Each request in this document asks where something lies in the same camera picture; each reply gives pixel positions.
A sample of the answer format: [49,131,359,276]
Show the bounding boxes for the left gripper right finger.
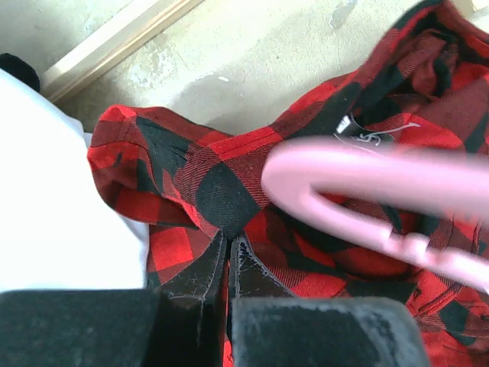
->
[228,235,430,366]

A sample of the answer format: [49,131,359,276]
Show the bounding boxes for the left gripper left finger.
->
[1,234,228,366]

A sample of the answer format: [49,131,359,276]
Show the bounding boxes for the pink plastic hanger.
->
[261,138,488,291]

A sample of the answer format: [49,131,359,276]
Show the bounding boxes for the red black plaid shirt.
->
[88,1,488,366]

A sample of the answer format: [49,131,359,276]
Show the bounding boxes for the white hanging shirt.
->
[1,73,149,291]

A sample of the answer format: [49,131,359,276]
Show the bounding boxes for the wooden clothes rack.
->
[41,0,202,103]

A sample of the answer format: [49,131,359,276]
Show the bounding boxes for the black hanging garment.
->
[0,53,40,92]

